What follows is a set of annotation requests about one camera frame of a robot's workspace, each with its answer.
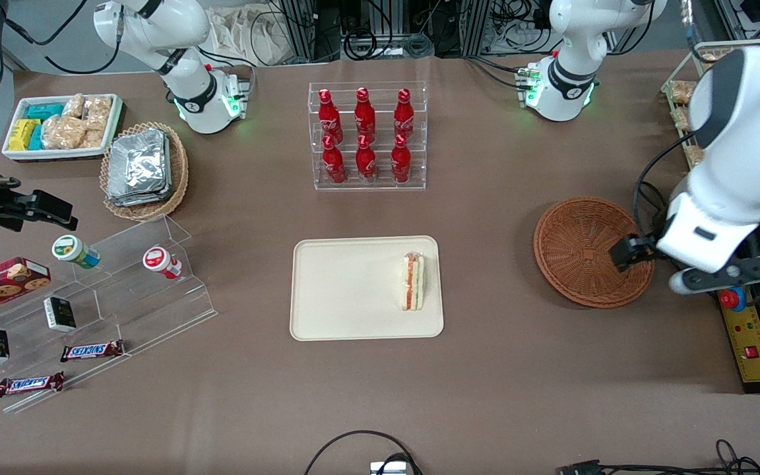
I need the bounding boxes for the clear acrylic stepped display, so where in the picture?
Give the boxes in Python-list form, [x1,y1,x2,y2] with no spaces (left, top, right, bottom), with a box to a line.
[0,213,219,415]

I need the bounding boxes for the white wire rack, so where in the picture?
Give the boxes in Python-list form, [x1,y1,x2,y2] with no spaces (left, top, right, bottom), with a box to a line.
[660,41,760,166]

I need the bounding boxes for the beige plastic tray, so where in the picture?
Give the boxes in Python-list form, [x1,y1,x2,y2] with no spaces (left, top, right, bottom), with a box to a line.
[290,236,445,342]

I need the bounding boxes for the white rectangular snack bin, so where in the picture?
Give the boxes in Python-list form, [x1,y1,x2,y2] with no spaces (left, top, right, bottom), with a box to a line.
[1,93,124,162]

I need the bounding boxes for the tan wicker basket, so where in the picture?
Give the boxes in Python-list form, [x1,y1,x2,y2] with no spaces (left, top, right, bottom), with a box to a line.
[100,121,189,222]

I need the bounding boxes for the silver foil packet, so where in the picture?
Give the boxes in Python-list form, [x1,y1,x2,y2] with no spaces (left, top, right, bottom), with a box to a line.
[108,129,168,197]

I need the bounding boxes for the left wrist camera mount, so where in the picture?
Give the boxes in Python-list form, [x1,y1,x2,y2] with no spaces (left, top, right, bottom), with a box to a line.
[669,254,760,296]

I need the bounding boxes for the red cola bottle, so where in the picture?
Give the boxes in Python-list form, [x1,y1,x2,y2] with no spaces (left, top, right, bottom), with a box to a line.
[354,87,377,143]
[355,135,377,183]
[317,88,344,144]
[394,88,416,141]
[391,134,412,184]
[322,135,346,185]

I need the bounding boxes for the clear acrylic bottle rack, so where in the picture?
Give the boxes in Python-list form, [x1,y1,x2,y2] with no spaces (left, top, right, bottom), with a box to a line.
[307,81,428,192]

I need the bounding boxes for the black machine with yellow panel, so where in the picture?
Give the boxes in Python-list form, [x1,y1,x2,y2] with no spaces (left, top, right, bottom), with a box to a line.
[716,198,760,395]

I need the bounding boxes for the yellow snack pack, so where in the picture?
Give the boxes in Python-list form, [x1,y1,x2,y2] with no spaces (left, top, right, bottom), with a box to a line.
[9,119,41,151]

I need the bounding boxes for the stacked foil containers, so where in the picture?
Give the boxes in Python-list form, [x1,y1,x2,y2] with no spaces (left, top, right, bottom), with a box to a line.
[106,132,174,207]

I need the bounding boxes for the green lid white cup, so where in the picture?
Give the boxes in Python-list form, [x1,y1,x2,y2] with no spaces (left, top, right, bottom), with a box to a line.
[51,234,101,270]

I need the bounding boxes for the white cloth bag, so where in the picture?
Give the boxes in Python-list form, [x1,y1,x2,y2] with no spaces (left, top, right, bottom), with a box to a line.
[207,5,292,67]

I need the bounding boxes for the black looped cable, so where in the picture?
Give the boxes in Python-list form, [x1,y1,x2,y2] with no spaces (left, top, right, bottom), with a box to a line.
[303,430,424,475]

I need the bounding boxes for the grey coiled cable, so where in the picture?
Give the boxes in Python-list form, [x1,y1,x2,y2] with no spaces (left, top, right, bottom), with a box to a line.
[403,33,434,57]

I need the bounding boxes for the triangle sandwich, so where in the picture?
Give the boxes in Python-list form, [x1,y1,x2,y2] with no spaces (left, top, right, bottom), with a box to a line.
[400,252,426,311]

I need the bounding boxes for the red lid white cup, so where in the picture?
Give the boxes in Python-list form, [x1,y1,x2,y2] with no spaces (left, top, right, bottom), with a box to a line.
[142,246,183,280]

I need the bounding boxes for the black coiled cable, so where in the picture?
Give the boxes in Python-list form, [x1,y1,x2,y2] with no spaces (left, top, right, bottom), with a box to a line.
[344,30,381,61]

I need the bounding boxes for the brown Snickers bar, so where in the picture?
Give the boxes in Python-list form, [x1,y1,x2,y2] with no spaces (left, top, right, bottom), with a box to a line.
[60,339,125,363]
[0,371,65,398]

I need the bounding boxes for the round brown wicker basket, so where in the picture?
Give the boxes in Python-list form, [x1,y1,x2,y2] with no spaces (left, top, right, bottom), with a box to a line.
[533,197,656,309]

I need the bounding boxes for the black cable with connector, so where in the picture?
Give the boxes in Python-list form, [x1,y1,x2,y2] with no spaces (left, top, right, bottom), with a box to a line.
[555,439,760,475]

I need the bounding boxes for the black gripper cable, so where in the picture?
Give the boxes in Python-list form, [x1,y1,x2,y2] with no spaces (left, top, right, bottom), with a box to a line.
[632,132,694,232]

